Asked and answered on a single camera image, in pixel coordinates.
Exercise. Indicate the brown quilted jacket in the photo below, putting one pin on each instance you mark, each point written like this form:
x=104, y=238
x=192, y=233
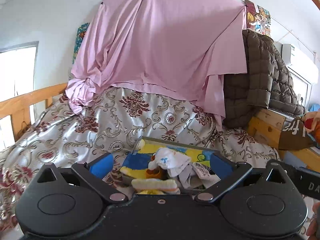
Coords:
x=267, y=84

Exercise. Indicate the person's right hand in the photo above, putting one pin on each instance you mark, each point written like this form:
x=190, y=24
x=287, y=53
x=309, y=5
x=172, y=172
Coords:
x=313, y=227

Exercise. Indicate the blue yellow sponge cloth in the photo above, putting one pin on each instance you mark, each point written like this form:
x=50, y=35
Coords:
x=135, y=165

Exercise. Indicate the grey linen drawstring pouch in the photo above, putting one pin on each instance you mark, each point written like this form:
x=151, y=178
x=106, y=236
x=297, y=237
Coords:
x=197, y=176

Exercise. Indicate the pink draped sheet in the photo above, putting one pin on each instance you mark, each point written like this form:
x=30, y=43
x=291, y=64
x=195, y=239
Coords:
x=177, y=48

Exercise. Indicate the floral satin bedspread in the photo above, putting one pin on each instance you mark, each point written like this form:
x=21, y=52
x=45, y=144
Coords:
x=41, y=198

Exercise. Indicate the teal patterned wall poster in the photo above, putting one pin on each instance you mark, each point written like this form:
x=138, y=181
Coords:
x=81, y=31

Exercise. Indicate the grey tray with colourful liner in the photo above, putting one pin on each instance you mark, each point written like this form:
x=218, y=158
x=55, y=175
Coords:
x=172, y=184

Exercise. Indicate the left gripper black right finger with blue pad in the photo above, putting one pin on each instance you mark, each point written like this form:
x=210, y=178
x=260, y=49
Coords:
x=231, y=175

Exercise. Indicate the white quilted baby cloth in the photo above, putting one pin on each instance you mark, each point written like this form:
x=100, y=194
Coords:
x=171, y=160

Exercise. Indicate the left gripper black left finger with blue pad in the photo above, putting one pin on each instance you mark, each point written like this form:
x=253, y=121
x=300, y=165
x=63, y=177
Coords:
x=92, y=174

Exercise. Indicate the brown pillow with white letters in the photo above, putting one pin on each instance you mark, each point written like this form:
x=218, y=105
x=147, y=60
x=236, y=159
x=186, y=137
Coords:
x=294, y=136

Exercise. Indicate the wooden side railing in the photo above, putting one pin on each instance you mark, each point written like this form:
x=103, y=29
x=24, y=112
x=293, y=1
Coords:
x=18, y=108

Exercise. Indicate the white air conditioner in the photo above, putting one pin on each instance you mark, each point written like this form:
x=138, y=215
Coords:
x=298, y=62

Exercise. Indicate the colourful cartoon blanket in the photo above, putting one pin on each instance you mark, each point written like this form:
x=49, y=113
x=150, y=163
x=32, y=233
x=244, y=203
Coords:
x=311, y=123

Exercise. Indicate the cartoon wall poster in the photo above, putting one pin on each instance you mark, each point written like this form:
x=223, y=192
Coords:
x=258, y=19

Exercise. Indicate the orange plastic cup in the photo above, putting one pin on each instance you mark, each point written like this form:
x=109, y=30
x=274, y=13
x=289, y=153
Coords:
x=155, y=171

